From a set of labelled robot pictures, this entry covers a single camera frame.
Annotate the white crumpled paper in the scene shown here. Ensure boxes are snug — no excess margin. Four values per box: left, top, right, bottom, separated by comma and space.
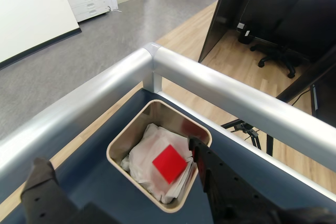
120, 122, 197, 205

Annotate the gripper black left finger taped tip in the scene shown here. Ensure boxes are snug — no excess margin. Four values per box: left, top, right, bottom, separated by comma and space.
20, 156, 80, 224

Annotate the small black floor device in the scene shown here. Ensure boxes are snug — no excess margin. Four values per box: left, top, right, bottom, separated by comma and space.
237, 28, 256, 46

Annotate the silver metal pipe frame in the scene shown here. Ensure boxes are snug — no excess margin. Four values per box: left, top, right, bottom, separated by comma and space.
0, 42, 336, 204

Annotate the beige rounded box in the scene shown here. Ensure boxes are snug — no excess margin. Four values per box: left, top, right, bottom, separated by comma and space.
106, 99, 213, 214

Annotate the black tripod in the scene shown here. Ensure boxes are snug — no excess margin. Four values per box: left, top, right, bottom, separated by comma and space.
220, 118, 275, 157

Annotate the black office chair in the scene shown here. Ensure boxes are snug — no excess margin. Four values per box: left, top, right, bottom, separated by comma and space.
249, 0, 336, 79

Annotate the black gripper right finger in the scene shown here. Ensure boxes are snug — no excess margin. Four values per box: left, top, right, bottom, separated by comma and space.
187, 134, 287, 224

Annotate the black desk with wooden top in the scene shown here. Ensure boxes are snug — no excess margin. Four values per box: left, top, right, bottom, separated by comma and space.
197, 0, 336, 63

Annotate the red cube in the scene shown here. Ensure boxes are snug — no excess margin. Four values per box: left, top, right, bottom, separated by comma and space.
152, 144, 189, 185

